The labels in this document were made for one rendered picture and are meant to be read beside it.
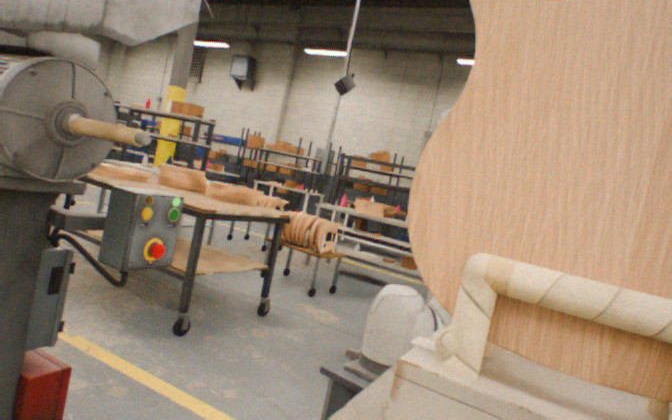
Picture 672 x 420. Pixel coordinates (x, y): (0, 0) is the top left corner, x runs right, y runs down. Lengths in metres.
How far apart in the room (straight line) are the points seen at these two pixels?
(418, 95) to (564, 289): 12.17
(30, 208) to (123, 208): 0.20
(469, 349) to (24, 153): 0.89
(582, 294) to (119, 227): 1.06
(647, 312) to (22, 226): 1.19
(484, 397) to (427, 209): 0.17
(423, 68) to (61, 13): 12.05
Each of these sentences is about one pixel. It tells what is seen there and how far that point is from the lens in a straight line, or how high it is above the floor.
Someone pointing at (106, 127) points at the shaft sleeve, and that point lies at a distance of 0.98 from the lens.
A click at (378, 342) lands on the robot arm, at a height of 0.82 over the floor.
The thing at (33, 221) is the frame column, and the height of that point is 1.01.
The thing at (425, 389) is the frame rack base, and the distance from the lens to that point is 0.44.
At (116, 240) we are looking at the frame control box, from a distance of 1.26.
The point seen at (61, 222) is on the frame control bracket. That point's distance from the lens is 1.26.
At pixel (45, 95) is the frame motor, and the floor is 1.29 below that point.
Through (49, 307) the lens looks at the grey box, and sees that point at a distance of 1.43.
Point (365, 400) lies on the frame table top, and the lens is 0.76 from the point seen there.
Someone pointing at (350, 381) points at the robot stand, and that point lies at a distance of 1.40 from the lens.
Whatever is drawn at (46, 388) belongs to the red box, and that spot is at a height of 0.58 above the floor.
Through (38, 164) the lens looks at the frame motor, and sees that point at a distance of 1.09.
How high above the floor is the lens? 1.25
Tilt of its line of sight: 3 degrees down
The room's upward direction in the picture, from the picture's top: 12 degrees clockwise
